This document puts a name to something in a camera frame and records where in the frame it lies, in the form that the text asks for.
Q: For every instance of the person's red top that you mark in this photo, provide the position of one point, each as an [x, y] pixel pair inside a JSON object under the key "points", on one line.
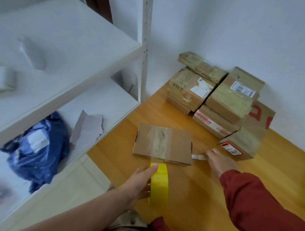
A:
{"points": [[158, 225]]}

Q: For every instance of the cardboard box with barcode label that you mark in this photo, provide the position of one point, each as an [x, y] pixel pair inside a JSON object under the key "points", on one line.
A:
{"points": [[234, 100]]}

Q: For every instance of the person's left hand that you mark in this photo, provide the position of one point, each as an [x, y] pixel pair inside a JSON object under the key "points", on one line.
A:
{"points": [[135, 183]]}

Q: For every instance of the person's beige trousers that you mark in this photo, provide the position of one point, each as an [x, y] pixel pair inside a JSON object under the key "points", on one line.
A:
{"points": [[129, 221]]}

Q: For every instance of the blue plastic parcel bag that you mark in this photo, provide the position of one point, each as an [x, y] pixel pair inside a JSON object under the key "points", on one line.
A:
{"points": [[40, 152]]}

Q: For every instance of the person's right forearm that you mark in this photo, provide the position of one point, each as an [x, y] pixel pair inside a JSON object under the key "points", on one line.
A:
{"points": [[252, 204]]}

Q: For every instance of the thin plain cardboard box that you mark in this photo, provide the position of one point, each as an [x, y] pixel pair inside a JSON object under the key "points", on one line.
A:
{"points": [[177, 106]]}

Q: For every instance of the cardboard box with torn label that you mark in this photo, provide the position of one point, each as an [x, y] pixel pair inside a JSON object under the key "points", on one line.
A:
{"points": [[185, 89]]}

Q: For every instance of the cardboard box with red-white tape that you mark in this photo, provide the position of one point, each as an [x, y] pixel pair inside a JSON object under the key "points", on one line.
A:
{"points": [[214, 122]]}

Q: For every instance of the long tape-wrapped cardboard box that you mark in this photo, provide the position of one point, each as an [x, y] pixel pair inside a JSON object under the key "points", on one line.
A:
{"points": [[202, 66]]}

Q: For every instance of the person's left thumb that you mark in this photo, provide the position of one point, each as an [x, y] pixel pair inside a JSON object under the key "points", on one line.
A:
{"points": [[148, 169]]}

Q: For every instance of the white metal shelf unit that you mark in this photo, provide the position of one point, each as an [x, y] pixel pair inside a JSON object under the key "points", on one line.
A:
{"points": [[71, 47]]}

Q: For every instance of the flat taped cardboard box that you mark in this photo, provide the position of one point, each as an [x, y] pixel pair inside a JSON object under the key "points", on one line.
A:
{"points": [[164, 142]]}

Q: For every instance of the dark brown door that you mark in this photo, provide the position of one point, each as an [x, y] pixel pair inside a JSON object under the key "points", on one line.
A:
{"points": [[101, 9]]}

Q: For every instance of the person's right fingers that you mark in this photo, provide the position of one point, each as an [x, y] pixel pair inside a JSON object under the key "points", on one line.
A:
{"points": [[211, 154]]}

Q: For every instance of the small white cutter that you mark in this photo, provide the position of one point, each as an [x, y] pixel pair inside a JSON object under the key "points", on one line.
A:
{"points": [[198, 157]]}

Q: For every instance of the yellow packing tape roll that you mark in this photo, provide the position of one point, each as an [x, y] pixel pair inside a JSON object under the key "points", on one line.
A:
{"points": [[159, 184]]}

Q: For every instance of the cardboard box with red print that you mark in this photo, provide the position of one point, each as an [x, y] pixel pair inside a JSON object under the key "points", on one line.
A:
{"points": [[252, 133]]}

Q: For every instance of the grey paper mailer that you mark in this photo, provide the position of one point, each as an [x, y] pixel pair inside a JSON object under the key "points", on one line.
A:
{"points": [[87, 129]]}

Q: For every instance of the person's right hand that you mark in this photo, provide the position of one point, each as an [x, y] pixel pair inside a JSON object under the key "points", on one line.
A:
{"points": [[221, 164]]}

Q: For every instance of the person's left forearm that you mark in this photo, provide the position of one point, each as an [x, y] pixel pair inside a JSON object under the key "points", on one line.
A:
{"points": [[90, 211]]}

